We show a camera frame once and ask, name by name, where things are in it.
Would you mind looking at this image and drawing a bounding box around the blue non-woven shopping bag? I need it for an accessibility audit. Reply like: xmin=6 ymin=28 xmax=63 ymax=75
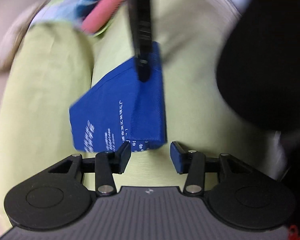
xmin=69 ymin=42 xmax=167 ymax=152

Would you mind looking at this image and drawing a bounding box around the pink ribbed folded towel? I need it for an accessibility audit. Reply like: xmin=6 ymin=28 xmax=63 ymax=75
xmin=81 ymin=0 xmax=125 ymax=34

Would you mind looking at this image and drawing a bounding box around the patchwork pastel blanket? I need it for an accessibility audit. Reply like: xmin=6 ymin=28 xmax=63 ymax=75
xmin=29 ymin=0 xmax=116 ymax=37

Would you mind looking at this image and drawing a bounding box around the light green covered sofa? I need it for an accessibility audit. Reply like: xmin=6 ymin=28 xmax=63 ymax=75
xmin=0 ymin=0 xmax=284 ymax=230

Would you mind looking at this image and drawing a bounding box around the beige cushion on sofa back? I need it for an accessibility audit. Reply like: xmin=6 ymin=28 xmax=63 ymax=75
xmin=0 ymin=0 xmax=48 ymax=75

